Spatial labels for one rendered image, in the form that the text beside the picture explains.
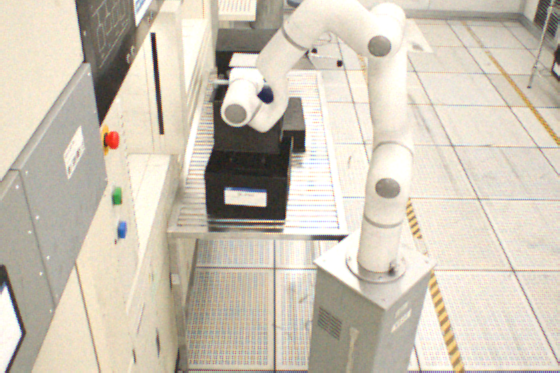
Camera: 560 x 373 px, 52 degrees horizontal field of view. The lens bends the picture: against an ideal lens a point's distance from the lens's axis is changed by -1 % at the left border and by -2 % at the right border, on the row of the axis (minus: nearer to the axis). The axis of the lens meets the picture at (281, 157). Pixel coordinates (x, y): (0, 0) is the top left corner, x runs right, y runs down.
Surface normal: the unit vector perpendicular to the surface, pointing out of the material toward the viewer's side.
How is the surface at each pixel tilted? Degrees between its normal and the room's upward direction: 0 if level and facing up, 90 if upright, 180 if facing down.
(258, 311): 0
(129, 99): 90
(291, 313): 0
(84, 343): 90
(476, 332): 0
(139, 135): 90
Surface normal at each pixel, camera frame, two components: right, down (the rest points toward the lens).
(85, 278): 0.01, 0.54
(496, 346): 0.03, -0.84
